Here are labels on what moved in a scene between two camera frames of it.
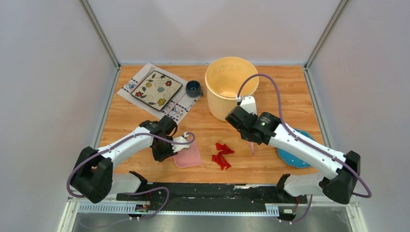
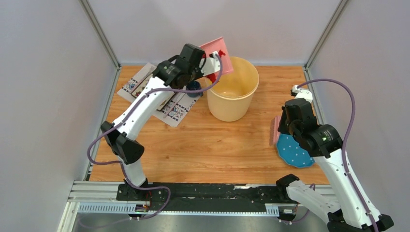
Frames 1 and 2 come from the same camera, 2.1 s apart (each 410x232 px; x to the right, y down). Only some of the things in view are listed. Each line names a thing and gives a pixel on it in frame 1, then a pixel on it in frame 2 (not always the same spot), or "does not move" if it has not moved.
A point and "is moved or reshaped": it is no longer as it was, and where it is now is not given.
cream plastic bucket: x=224 y=77 does not move
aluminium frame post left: x=100 y=33 does not move
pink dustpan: x=189 y=156 -> x=215 y=45
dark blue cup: x=193 y=89 does not move
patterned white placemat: x=178 y=107 does not move
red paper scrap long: x=220 y=158 -> x=213 y=77
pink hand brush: x=252 y=145 is moved or reshaped
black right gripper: x=256 y=116 -> x=281 y=127
